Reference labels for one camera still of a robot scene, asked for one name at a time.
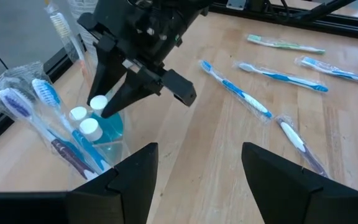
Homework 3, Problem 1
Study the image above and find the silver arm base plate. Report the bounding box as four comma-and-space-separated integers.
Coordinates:
225, 0, 247, 10

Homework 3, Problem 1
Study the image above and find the clear acrylic organizer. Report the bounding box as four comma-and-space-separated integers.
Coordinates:
42, 55, 132, 187

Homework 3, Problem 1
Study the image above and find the blue white toothbrush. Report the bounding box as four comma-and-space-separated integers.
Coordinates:
29, 77, 113, 172
199, 58, 275, 123
294, 55, 358, 87
0, 60, 74, 150
233, 60, 329, 93

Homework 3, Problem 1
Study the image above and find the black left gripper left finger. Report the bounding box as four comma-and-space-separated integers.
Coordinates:
66, 142, 160, 224

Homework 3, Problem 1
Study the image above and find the purple white toothbrush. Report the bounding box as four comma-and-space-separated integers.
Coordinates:
0, 86, 101, 182
273, 114, 331, 179

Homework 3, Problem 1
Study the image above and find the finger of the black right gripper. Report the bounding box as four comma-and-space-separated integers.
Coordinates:
86, 36, 127, 106
99, 67, 164, 119

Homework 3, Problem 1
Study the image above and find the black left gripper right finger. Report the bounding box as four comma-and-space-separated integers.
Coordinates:
241, 142, 358, 224

